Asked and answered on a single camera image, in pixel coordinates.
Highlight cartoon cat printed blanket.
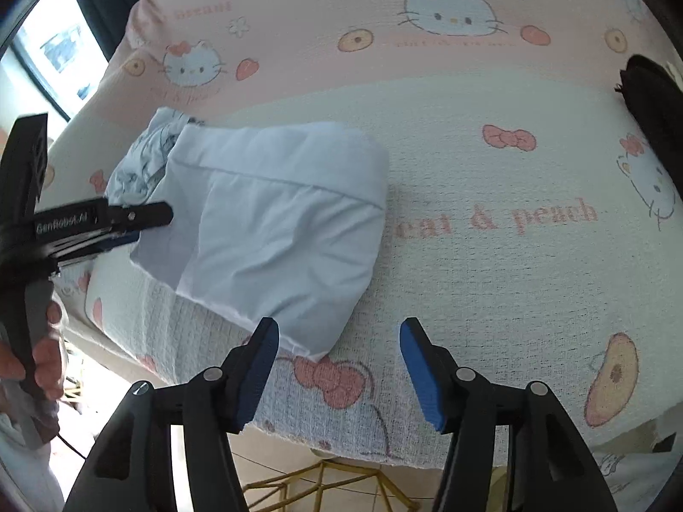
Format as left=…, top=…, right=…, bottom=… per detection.
left=40, top=0, right=683, bottom=470

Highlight light blue printed baby garment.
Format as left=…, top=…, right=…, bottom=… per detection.
left=105, top=107, right=206, bottom=206

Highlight person's left forearm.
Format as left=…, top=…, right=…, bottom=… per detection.
left=0, top=378, right=67, bottom=512

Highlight gold metal frame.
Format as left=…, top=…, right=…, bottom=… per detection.
left=242, top=459, right=420, bottom=512

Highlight black folded garment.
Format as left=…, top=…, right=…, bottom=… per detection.
left=616, top=53, right=683, bottom=193

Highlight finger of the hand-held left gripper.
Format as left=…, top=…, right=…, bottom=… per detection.
left=53, top=232, right=140, bottom=268
left=104, top=201, right=175, bottom=236

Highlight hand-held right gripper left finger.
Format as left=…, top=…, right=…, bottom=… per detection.
left=64, top=317, right=280, bottom=512

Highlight window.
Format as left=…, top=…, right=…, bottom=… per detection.
left=11, top=0, right=110, bottom=123

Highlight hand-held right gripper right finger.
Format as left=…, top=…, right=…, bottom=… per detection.
left=399, top=317, right=620, bottom=512

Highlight white t-shirt with navy trim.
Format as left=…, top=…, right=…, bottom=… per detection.
left=128, top=120, right=390, bottom=362

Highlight person's left hand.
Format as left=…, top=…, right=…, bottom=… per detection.
left=0, top=301, right=66, bottom=402

